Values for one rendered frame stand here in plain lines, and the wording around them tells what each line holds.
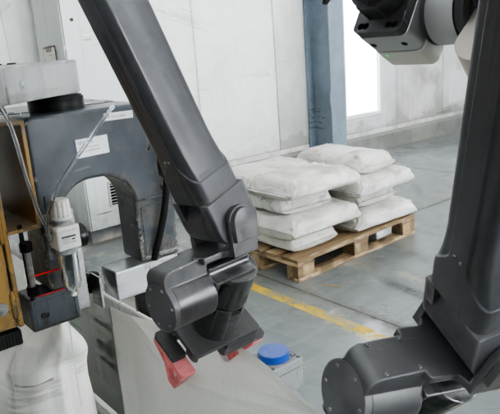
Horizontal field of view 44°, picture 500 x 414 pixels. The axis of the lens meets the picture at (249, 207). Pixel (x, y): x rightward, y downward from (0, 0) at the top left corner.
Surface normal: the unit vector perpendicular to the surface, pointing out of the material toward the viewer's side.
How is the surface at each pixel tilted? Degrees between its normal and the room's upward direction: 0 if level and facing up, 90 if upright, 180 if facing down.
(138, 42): 87
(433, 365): 29
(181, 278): 85
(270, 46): 90
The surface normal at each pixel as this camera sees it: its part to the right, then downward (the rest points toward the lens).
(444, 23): -0.71, 0.51
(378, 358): 0.22, -0.77
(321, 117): -0.77, 0.22
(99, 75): 0.64, 0.15
